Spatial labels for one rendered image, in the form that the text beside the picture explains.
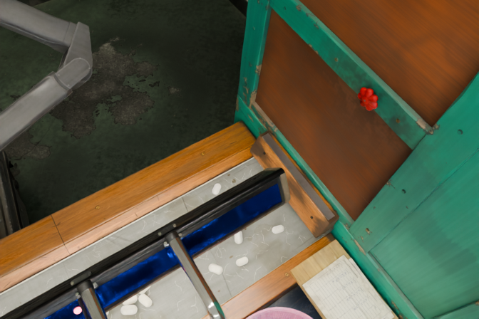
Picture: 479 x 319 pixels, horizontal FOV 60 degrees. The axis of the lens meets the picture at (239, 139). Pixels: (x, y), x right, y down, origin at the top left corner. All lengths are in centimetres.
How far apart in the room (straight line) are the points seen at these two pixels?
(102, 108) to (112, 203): 120
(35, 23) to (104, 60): 157
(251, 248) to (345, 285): 24
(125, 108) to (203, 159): 115
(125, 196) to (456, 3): 87
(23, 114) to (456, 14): 76
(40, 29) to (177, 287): 65
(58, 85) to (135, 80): 148
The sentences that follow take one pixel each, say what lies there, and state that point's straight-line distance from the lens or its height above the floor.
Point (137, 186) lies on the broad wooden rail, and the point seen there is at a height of 76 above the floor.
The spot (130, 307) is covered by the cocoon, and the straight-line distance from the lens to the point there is 106.
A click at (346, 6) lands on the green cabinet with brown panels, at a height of 133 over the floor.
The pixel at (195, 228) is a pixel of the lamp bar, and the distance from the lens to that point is 73.
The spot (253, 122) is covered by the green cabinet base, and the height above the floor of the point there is 81.
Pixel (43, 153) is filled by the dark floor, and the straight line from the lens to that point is 222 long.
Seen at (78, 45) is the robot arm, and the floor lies 114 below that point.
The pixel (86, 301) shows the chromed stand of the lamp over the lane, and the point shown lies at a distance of 70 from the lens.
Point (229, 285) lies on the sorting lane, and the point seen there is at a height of 74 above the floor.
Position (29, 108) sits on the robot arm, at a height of 111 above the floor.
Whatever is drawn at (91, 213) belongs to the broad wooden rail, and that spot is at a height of 76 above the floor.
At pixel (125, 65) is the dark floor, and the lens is 247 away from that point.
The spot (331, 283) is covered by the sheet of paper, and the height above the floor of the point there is 78.
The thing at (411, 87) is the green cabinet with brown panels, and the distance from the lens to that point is 72.
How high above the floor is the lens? 179
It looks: 57 degrees down
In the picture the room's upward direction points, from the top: 8 degrees clockwise
